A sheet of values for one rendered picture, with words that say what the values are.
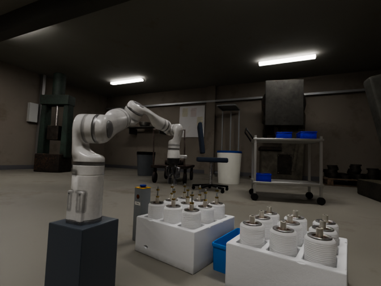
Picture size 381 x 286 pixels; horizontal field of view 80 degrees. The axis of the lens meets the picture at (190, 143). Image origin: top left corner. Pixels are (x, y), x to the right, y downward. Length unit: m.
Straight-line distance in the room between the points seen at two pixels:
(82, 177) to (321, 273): 0.78
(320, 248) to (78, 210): 0.76
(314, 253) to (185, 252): 0.53
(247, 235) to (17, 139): 7.61
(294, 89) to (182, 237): 5.35
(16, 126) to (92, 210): 7.42
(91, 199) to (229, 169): 4.07
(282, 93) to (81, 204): 5.63
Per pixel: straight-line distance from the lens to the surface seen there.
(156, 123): 1.23
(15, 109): 8.14
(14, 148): 8.09
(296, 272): 0.92
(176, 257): 1.17
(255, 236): 0.97
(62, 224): 0.79
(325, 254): 0.92
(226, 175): 4.70
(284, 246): 0.94
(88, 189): 0.74
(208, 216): 1.21
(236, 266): 0.99
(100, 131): 0.73
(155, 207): 1.26
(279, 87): 6.07
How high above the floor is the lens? 0.50
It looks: 4 degrees up
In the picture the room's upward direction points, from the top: 2 degrees clockwise
